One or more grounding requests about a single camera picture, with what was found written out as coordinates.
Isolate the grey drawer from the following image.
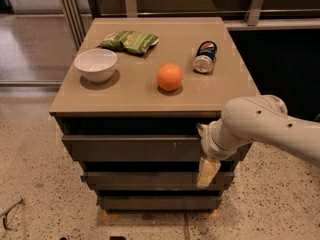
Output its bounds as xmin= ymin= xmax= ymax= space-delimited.
xmin=97 ymin=196 xmax=222 ymax=212
xmin=61 ymin=134 xmax=253 ymax=163
xmin=80 ymin=170 xmax=235 ymax=191

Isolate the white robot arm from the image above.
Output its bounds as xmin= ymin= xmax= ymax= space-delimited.
xmin=197 ymin=95 xmax=320 ymax=188

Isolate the grey bottom drawer front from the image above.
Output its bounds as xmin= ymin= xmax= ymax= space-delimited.
xmin=97 ymin=196 xmax=222 ymax=212

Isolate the orange fruit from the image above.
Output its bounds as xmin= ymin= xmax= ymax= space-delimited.
xmin=156 ymin=63 xmax=183 ymax=92

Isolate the grey middle drawer front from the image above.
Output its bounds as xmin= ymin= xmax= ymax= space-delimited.
xmin=80 ymin=170 xmax=235 ymax=191

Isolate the blue pepsi can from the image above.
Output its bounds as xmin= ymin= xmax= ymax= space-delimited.
xmin=193 ymin=41 xmax=217 ymax=73

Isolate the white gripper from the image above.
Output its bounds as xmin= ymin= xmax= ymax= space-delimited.
xmin=196 ymin=122 xmax=230 ymax=188

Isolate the grey drawer cabinet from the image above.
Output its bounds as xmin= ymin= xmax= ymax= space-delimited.
xmin=49 ymin=16 xmax=261 ymax=215

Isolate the wooden counter with metal rail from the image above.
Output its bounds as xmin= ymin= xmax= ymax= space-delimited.
xmin=61 ymin=0 xmax=320 ymax=45

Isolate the green chip bag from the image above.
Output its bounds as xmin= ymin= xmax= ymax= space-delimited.
xmin=100 ymin=31 xmax=159 ymax=55

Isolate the white bowl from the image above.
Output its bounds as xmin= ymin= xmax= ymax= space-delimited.
xmin=74 ymin=48 xmax=117 ymax=83

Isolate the grey top drawer front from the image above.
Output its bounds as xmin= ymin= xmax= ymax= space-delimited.
xmin=61 ymin=134 xmax=253 ymax=163

